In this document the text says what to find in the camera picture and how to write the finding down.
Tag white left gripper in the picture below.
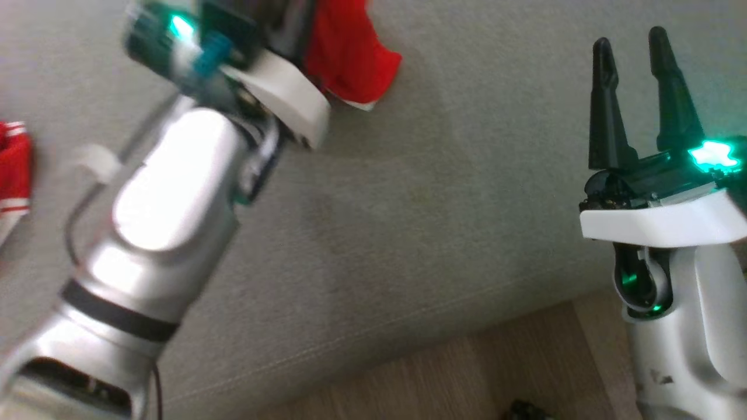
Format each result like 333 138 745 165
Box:
222 0 331 151

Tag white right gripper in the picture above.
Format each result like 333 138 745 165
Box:
579 26 747 249

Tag red shorts with white trim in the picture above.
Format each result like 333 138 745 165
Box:
303 0 403 111

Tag red Bulls jersey white sleeves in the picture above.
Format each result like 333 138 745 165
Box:
0 121 34 246

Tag grey fabric sofa cushion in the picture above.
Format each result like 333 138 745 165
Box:
0 0 747 420

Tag teal left cable connector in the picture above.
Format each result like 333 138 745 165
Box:
193 32 234 76

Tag white cable tag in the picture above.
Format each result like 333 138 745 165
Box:
73 143 123 184

